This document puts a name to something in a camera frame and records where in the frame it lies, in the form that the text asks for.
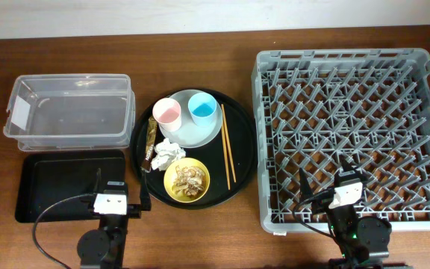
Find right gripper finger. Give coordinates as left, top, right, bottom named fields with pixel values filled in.
left=299, top=168, right=314, bottom=204
left=339, top=155, right=358, bottom=176

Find yellow bowl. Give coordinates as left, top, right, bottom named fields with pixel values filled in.
left=163, top=158, right=211, bottom=203

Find food scraps pile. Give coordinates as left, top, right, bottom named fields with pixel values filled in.
left=172, top=166, right=206, bottom=197

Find white tissue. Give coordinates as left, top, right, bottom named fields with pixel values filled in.
left=151, top=138, right=186, bottom=171

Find gold snack wrapper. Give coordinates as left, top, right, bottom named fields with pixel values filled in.
left=141, top=116, right=158, bottom=173

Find wooden chopstick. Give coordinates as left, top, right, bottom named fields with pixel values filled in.
left=220, top=104, right=231, bottom=191
left=223, top=105, right=237, bottom=183

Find grey round plate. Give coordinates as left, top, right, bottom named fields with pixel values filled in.
left=161, top=89, right=222, bottom=148

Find blue plastic cup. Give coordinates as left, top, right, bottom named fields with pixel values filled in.
left=188, top=92, right=216, bottom=126

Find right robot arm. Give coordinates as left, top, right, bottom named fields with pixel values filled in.
left=295, top=158, right=392, bottom=268

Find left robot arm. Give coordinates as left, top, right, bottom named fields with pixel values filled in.
left=77, top=171, right=152, bottom=268

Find grey plastic dishwasher rack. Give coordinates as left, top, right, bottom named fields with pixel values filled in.
left=252, top=48, right=430, bottom=235

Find clear plastic waste bin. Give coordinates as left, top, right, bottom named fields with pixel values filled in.
left=3, top=74, right=136, bottom=152

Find black rectangular tray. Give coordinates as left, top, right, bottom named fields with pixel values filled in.
left=15, top=149, right=125, bottom=223

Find black round serving tray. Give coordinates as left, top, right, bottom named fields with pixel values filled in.
left=146, top=88, right=258, bottom=210

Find pink plastic cup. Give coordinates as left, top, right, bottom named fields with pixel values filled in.
left=152, top=98, right=181, bottom=132

